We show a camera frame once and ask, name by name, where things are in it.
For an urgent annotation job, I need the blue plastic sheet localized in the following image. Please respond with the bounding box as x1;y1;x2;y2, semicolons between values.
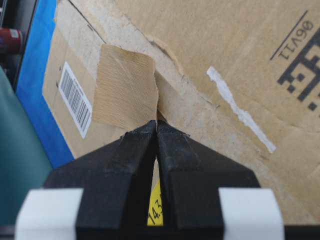
16;0;74;169

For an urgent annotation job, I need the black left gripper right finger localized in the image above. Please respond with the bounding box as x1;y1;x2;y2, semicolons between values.
157;121;285;240

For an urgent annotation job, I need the brown cardboard box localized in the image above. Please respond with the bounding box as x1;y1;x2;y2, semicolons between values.
42;0;320;225

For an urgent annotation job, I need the brown packing tape strip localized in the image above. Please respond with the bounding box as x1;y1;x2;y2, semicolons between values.
92;44;159;131

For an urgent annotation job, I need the teal green cloth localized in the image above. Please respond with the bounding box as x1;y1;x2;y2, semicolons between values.
0;70;52;225

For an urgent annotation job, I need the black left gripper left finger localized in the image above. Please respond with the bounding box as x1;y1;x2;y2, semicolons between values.
15;120;157;240

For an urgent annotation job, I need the red cylindrical object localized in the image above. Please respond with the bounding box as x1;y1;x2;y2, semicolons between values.
0;28;24;55

